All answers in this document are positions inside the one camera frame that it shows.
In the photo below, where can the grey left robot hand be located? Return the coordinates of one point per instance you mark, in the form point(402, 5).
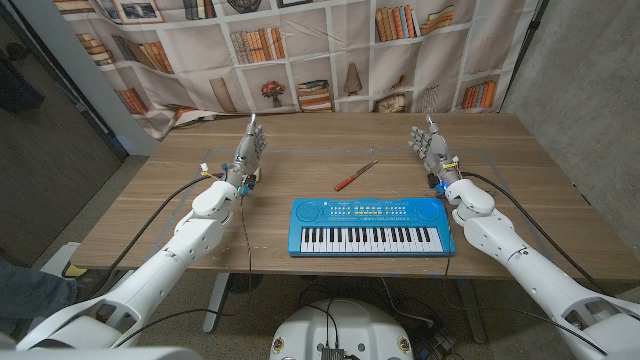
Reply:
point(247, 155)

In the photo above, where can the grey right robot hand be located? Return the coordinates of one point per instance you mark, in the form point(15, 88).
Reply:
point(437, 155)

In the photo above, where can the blue toy piano keyboard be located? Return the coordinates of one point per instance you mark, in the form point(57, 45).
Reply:
point(370, 215)

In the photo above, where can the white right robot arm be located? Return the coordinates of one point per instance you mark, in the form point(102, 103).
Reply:
point(500, 235)

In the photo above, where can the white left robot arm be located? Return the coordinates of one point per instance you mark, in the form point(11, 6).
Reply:
point(195, 235)

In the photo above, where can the printed bookshelf backdrop cloth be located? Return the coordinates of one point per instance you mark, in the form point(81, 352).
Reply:
point(310, 70)

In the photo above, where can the black round floor object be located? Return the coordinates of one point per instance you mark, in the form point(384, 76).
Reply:
point(245, 284)

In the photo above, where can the black backdrop stand pole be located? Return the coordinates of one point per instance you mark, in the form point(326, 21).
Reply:
point(525, 50)

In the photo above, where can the white table leg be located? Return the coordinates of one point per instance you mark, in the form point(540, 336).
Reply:
point(216, 300)

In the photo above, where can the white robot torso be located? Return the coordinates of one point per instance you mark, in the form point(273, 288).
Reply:
point(360, 325)

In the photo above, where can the floor power strip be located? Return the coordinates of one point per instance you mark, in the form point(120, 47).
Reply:
point(440, 342)

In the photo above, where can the yellow flat pad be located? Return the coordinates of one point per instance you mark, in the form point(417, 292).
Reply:
point(75, 271)

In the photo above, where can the white floor platform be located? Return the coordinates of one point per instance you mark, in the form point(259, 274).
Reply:
point(60, 257)

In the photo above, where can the small grey electronics box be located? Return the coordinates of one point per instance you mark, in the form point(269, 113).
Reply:
point(332, 354)

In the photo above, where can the person in blue jeans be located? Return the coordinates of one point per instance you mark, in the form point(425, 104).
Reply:
point(30, 295)

